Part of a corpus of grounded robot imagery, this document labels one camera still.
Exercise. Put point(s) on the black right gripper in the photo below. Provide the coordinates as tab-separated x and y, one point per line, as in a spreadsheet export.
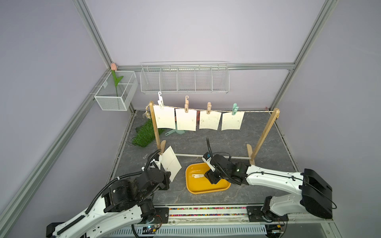
209	176

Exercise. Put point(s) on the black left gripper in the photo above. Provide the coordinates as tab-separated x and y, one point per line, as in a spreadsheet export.
165	185

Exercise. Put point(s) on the white postcard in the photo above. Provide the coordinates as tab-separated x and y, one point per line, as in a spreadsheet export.
209	121
232	122
170	163
165	117
186	121

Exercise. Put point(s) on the green clothespin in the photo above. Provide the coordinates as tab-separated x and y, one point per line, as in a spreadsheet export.
235	109

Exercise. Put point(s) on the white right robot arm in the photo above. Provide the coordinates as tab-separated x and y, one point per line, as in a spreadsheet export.
306	191

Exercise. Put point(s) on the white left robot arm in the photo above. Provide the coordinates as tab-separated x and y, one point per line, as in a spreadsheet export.
125	200

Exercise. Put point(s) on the yellow plastic tray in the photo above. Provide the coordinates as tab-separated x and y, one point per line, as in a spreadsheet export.
203	185

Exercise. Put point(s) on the green artificial grass mat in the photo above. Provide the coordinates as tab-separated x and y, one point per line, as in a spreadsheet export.
145	134

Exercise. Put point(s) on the wooden hooked clothespin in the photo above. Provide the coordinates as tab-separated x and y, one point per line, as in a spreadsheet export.
186	107

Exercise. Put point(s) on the white hooked clothespin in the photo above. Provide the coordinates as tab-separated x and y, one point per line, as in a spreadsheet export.
160	100

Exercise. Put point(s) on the pink artificial tulip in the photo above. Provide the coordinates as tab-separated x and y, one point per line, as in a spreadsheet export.
116	79

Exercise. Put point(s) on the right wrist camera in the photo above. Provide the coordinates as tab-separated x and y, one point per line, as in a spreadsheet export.
207	159

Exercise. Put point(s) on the wooden drying rack frame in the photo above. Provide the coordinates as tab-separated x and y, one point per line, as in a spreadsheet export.
149	111

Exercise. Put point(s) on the white mesh wall basket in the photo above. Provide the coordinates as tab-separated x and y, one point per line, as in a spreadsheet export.
106	94

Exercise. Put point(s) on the white wire wall shelf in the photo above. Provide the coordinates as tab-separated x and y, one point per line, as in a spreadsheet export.
185	77

